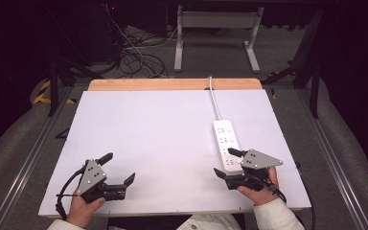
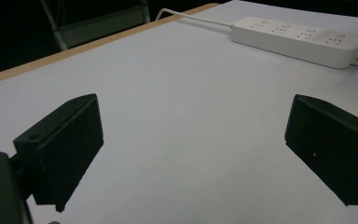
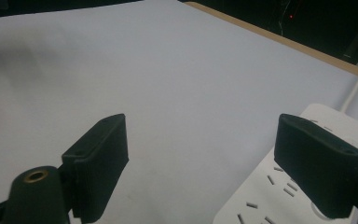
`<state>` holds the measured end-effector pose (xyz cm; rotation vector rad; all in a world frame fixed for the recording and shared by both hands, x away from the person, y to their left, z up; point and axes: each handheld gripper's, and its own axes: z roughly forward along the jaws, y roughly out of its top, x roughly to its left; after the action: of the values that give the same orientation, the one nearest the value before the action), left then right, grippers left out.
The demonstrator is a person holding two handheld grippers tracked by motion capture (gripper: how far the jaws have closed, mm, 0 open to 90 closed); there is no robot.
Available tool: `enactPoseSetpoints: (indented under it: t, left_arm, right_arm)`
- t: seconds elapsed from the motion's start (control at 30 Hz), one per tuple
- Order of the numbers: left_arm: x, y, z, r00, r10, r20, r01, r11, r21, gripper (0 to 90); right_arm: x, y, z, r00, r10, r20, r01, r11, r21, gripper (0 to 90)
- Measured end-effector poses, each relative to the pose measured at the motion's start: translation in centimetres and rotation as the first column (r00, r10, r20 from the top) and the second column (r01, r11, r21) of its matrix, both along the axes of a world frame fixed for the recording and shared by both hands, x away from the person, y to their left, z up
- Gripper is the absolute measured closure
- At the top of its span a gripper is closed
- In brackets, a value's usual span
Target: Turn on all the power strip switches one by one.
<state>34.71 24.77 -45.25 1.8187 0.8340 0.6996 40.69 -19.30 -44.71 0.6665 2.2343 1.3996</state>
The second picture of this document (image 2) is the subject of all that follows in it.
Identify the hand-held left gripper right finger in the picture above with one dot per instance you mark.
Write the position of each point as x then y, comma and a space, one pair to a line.
332, 149

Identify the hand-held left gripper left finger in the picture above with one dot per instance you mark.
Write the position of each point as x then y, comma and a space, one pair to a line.
65, 149

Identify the white power strip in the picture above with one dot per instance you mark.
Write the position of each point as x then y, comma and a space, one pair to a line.
295, 40

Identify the metal stand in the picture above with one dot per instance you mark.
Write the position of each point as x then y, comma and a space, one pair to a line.
99, 25

